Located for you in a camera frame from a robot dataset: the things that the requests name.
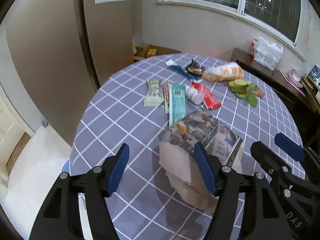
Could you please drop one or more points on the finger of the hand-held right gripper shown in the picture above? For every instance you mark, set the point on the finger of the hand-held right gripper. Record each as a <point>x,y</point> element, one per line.
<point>288,146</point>
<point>265,155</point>

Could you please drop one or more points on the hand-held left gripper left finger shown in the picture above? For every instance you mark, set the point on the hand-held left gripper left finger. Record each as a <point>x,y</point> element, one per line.
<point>118,170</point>

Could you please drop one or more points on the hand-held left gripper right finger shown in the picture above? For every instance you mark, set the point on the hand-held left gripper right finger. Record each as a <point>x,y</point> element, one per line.
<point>205,170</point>

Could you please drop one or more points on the printed brown paper bag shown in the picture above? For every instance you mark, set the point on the printed brown paper bag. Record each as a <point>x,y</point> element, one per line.
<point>190,130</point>

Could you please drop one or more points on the light blue trash bin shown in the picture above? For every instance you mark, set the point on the light blue trash bin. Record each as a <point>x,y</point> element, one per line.
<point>65,166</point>

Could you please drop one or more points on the green plush toy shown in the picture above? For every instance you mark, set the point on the green plush toy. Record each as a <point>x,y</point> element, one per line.
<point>243,88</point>

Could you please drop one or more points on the purple checked tablecloth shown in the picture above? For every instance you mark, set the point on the purple checked tablecloth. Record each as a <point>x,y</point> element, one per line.
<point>125,120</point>

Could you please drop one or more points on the wooden chair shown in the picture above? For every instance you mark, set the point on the wooden chair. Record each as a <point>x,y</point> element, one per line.
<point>311,90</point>

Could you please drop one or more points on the orange brown snack packet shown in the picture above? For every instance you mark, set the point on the orange brown snack packet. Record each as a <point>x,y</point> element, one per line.
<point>260,92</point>

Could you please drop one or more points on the dark wooden cabinet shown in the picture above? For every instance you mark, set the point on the dark wooden cabinet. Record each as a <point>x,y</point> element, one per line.
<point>280,85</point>

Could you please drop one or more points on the pink tray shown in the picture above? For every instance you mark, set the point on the pink tray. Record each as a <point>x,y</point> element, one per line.
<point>290,78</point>

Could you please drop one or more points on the stack of white bowls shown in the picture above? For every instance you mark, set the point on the stack of white bowls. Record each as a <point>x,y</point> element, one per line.
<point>297,76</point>

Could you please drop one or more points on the teal flat packet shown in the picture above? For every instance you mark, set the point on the teal flat packet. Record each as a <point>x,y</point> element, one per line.
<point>178,105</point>

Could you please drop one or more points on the glossy red wrapper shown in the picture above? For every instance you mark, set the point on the glossy red wrapper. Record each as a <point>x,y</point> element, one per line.
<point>207,96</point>

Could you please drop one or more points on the white cylindrical can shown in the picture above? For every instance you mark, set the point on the white cylindrical can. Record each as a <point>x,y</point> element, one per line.
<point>195,95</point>

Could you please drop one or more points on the narrow red dotted strip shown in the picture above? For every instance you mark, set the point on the narrow red dotted strip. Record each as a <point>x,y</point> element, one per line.
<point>167,97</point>

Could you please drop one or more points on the green white cotton swab pack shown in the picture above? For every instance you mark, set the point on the green white cotton swab pack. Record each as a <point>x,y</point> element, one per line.
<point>153,92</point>

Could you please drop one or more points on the small grey floor object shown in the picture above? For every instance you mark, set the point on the small grey floor object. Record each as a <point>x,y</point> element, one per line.
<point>44,123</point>

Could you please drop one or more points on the orange white plastic bag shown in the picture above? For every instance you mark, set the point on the orange white plastic bag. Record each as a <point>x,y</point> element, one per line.
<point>222,73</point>

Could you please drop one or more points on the dark snack packet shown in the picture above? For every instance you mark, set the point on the dark snack packet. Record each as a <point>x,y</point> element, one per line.
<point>195,69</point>

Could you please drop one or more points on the blue wrapper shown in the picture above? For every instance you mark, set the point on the blue wrapper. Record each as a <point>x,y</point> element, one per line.
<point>178,70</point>

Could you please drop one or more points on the crumpled white tissue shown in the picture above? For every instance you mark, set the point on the crumpled white tissue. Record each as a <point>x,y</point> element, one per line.
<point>170,62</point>

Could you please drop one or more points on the white panel door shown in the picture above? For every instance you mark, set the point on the white panel door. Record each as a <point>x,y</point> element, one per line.
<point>10,135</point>

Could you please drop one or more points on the small yellow box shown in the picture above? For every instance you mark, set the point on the small yellow box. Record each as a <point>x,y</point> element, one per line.
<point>152,53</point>

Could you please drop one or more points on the small brown cardboard box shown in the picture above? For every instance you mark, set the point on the small brown cardboard box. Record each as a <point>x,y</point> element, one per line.
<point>142,50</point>

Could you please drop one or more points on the large open cardboard box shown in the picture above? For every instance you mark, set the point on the large open cardboard box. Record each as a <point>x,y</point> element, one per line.
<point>166,50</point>

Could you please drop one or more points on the champagne side-by-side refrigerator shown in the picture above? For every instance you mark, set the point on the champagne side-by-side refrigerator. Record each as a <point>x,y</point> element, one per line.
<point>50,55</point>

